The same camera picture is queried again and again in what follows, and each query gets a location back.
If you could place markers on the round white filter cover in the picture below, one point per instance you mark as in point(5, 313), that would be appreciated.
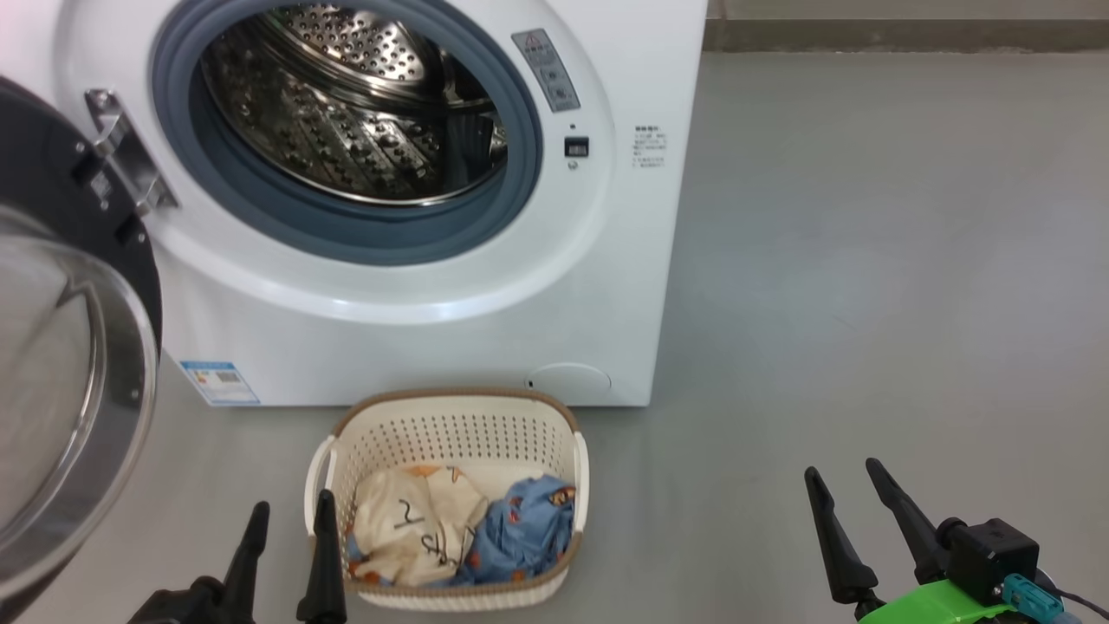
point(570, 383)

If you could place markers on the grey warning label sticker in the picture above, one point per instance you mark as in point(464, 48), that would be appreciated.
point(546, 69)

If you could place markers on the perforated steel washer drum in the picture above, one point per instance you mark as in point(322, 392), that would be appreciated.
point(346, 113)

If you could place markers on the grey rubber door gasket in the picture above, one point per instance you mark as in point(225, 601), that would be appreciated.
point(346, 230)

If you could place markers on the cream perforated laundry basket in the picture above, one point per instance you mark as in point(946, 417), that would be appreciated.
point(450, 429)

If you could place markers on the cream printed garment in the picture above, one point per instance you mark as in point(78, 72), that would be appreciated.
point(407, 520)

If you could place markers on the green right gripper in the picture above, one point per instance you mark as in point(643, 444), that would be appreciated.
point(927, 605)

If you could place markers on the metal door hinge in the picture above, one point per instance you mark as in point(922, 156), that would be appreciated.
point(130, 156)

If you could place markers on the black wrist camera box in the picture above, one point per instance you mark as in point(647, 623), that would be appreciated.
point(178, 605)
point(992, 555)

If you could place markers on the black door lock socket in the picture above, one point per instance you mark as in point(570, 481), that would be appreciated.
point(577, 146)

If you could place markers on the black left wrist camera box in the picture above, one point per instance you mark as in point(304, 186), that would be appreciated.
point(178, 605)

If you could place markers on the blue garment with tiger print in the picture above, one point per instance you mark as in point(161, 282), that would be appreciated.
point(528, 529)

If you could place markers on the grey skirting board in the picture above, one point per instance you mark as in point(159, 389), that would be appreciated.
point(910, 35)

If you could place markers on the white front-load washing machine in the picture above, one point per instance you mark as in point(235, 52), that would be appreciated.
point(554, 295)

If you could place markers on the blue energy label sticker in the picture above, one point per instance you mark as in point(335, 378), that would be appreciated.
point(221, 383)

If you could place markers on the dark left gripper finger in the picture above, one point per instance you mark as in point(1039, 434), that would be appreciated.
point(325, 563)
point(245, 563)

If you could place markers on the small printed text sticker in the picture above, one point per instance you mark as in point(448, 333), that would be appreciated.
point(650, 146)

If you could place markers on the black round glass washer door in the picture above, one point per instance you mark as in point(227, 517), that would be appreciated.
point(78, 347)

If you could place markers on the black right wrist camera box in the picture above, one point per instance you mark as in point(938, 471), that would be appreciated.
point(992, 555)

